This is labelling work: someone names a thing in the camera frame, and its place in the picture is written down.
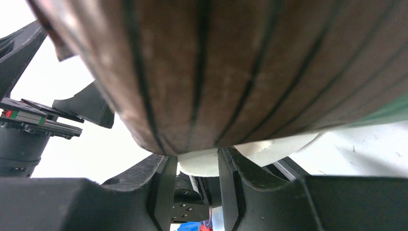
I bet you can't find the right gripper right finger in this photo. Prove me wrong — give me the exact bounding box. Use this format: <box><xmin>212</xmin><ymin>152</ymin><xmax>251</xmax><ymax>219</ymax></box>
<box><xmin>219</xmin><ymin>152</ymin><xmax>408</xmax><ymax>231</ymax></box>

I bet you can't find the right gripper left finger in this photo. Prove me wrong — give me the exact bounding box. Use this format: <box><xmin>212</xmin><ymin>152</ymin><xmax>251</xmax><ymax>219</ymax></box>
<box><xmin>0</xmin><ymin>154</ymin><xmax>177</xmax><ymax>231</ymax></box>

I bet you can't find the white dotted roll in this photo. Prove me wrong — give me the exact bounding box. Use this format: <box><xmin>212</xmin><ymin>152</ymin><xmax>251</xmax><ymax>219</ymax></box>
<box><xmin>178</xmin><ymin>133</ymin><xmax>322</xmax><ymax>177</ymax></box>

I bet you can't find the brown green roll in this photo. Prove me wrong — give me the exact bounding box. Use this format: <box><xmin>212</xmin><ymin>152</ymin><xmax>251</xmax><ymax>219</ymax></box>
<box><xmin>28</xmin><ymin>0</ymin><xmax>408</xmax><ymax>155</ymax></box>

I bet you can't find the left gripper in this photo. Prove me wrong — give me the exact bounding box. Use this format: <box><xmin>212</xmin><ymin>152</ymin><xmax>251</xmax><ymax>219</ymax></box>
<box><xmin>0</xmin><ymin>21</ymin><xmax>115</xmax><ymax>140</ymax></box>

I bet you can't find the blue white roll lying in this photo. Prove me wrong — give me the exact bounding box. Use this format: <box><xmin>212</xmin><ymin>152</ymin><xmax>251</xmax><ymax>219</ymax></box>
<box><xmin>176</xmin><ymin>222</ymin><xmax>213</xmax><ymax>231</ymax></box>

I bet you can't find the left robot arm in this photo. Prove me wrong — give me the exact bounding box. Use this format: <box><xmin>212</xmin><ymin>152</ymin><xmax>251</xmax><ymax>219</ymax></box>
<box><xmin>0</xmin><ymin>21</ymin><xmax>115</xmax><ymax>178</ymax></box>

